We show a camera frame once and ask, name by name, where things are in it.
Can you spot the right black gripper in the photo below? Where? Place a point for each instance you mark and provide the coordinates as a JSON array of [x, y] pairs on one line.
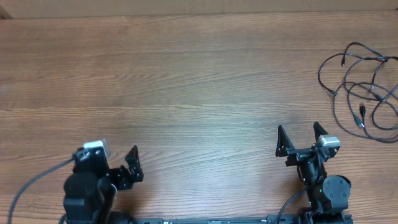
[[285, 148]]

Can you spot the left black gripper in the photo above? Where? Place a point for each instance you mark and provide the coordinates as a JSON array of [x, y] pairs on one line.
[[125, 180]]

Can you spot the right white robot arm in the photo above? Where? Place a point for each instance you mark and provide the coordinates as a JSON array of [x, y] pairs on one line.
[[327, 195]]

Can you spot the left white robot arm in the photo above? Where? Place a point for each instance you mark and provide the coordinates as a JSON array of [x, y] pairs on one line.
[[93, 187]]

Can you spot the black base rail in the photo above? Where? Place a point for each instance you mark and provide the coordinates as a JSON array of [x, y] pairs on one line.
[[217, 220]]

